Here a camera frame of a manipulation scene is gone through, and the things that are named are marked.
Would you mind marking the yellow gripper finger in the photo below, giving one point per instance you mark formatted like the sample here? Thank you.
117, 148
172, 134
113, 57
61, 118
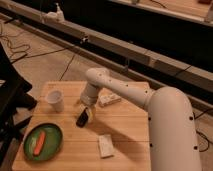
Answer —
81, 108
91, 111

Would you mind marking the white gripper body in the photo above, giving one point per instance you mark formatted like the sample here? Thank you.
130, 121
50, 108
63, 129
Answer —
89, 95

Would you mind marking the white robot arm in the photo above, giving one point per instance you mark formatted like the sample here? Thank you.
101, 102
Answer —
172, 132

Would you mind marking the green plate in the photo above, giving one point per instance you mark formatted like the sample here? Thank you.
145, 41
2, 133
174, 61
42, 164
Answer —
51, 146

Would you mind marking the orange carrot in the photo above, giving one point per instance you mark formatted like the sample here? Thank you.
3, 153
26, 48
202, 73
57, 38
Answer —
39, 143

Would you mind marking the black chair frame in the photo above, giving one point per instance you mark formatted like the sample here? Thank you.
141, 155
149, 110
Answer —
13, 94

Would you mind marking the white object on rail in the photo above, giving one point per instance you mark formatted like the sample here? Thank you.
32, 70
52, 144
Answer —
58, 15

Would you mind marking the grey metal rail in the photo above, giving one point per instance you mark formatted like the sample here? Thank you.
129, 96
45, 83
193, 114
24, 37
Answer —
138, 42

